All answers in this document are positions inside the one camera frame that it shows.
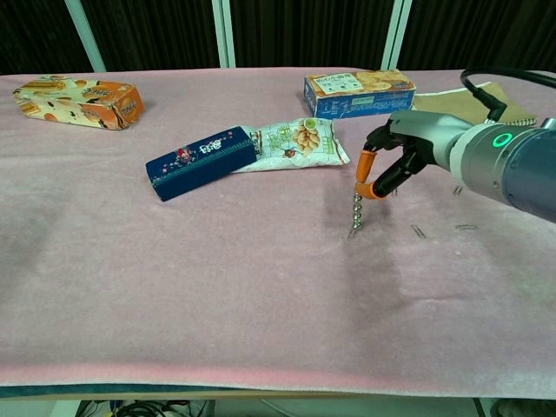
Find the pink table cloth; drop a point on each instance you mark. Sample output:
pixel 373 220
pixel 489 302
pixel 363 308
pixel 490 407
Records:
pixel 217 282

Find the silver magnetic ball chain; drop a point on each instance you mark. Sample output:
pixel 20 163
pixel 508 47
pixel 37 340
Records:
pixel 358 210

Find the navy blue pencil case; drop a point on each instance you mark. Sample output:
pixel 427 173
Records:
pixel 200 163

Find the orange cream snack box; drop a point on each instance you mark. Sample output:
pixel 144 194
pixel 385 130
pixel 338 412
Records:
pixel 74 102

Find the white frame post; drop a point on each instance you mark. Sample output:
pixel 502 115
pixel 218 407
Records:
pixel 223 35
pixel 87 39
pixel 397 35

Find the blue biscuit box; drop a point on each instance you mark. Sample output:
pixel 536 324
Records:
pixel 360 97

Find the black pleated curtain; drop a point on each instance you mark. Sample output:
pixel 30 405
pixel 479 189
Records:
pixel 152 35

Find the brown spiral notebook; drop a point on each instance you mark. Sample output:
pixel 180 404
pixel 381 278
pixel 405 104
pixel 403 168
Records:
pixel 438 104

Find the white green snack bag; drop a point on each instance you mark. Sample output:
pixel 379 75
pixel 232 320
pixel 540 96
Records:
pixel 299 143

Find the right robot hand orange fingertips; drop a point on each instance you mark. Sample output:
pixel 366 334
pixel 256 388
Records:
pixel 425 134

